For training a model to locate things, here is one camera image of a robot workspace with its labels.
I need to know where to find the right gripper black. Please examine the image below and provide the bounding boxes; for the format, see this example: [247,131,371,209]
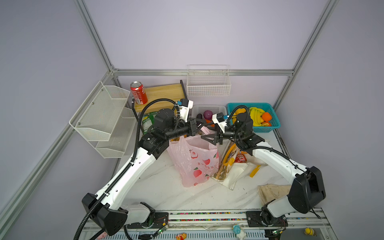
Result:
[200,121,242,146]

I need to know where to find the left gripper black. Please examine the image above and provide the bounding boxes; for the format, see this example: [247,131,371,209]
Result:
[165,117,206,141]

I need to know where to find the red cola can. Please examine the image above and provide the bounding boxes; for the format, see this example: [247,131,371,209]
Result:
[235,154,248,163]
[130,81,148,105]

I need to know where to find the white canvas tote bag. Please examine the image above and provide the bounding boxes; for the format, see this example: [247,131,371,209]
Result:
[212,141,267,190]

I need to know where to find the pink plastic grocery bag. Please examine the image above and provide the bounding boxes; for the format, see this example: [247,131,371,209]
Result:
[167,127,220,188]

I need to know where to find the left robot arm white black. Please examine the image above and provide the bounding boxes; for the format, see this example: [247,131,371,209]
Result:
[74,98,200,240]

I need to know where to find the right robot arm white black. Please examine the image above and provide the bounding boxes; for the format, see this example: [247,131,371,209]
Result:
[202,105,326,226]

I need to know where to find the green snack bag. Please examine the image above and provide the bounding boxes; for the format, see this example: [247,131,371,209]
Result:
[142,112,157,134]

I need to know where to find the yellow pear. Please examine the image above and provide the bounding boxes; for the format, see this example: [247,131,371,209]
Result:
[234,108,247,116]

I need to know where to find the banana bunch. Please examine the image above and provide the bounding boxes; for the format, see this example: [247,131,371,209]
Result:
[250,107,265,127]

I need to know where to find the orange fruit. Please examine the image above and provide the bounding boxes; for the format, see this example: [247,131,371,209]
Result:
[262,112,273,122]

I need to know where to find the teal plastic fruit basket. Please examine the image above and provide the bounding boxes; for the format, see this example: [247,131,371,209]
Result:
[227,103,281,133]

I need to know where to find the wooden two-tier shelf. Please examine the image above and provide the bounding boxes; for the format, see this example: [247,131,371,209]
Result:
[131,80,187,133]

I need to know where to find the white plastic vegetable basket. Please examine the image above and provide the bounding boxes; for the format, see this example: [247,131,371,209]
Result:
[188,105,228,128]

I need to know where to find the purple onion top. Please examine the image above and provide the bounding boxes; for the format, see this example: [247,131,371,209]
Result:
[203,110,213,121]

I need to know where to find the beige folded cloth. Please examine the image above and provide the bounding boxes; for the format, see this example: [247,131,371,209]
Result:
[258,184,291,206]

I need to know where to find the blue white toy figure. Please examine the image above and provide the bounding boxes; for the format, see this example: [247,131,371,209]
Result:
[233,225,247,240]

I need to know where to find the orange bear toy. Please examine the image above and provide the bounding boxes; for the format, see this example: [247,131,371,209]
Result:
[176,233,187,240]

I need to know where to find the yellow minion toy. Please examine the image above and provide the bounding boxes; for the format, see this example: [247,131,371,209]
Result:
[305,228,316,236]

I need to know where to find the white wire wall basket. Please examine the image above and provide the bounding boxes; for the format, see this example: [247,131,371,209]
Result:
[187,65,232,97]

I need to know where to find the white mesh wall rack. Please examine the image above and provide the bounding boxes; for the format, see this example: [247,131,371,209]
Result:
[69,82,136,159]

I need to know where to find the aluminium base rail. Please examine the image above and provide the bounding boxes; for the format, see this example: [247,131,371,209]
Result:
[80,209,337,240]

